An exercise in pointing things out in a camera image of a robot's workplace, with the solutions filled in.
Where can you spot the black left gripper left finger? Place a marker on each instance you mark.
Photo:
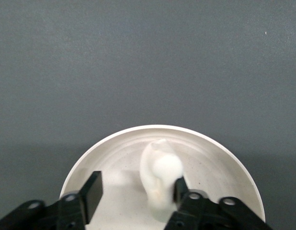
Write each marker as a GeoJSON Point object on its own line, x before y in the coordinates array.
{"type": "Point", "coordinates": [73, 210]}

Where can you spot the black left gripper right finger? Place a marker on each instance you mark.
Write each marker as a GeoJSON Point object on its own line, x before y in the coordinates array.
{"type": "Point", "coordinates": [198, 213]}

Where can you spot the round beige plate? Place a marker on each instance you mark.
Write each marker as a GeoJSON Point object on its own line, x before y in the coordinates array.
{"type": "Point", "coordinates": [210, 167]}

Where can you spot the white steamed bun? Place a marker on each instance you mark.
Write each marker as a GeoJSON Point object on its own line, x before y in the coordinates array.
{"type": "Point", "coordinates": [162, 167]}

